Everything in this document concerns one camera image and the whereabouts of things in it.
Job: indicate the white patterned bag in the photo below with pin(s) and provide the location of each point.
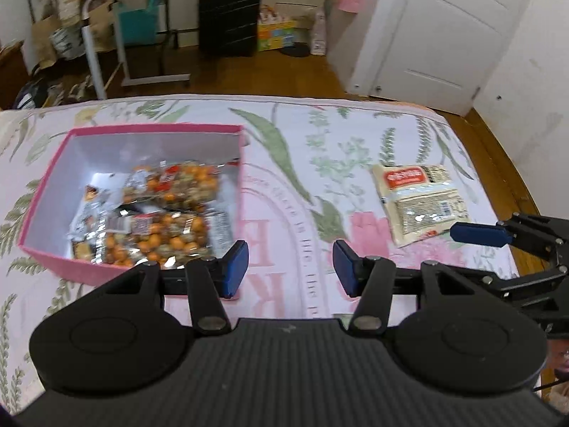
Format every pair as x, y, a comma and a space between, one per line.
319, 33

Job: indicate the colourful gift box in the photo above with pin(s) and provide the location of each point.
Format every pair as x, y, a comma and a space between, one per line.
276, 31

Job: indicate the teal shopping bag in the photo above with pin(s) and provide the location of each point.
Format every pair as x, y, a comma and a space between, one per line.
138, 22

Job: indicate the white door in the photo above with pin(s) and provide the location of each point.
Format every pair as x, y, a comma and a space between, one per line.
444, 31

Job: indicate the red label mixed peanut bag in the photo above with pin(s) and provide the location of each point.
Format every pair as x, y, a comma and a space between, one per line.
178, 184

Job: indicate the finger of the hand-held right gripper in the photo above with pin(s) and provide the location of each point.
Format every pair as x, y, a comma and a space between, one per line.
524, 287
478, 233

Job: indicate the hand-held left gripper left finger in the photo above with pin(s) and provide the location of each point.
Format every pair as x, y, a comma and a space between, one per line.
235, 269

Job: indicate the clear bag of orange peanuts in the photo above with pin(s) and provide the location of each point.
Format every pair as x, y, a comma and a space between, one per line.
164, 240

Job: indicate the black round stand base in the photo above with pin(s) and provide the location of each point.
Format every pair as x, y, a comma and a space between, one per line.
297, 50

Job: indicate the dark shoes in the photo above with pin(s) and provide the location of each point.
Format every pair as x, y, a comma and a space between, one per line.
35, 93

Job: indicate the pink cardboard box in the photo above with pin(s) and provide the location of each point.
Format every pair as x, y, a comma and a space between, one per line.
133, 146

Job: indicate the dark wooden nightstand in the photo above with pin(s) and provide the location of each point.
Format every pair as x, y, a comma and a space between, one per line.
13, 75

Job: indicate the tan paper bag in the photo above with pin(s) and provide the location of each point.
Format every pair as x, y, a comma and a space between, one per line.
44, 42

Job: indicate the striped white bag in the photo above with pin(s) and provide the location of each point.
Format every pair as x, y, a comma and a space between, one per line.
66, 43

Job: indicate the black suitcase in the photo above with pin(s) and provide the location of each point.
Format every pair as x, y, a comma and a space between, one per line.
229, 18

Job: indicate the cream packet with red label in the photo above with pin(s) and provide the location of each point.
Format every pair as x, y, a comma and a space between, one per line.
422, 204

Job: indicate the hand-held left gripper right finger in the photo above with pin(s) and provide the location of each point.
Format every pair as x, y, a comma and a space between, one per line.
346, 269

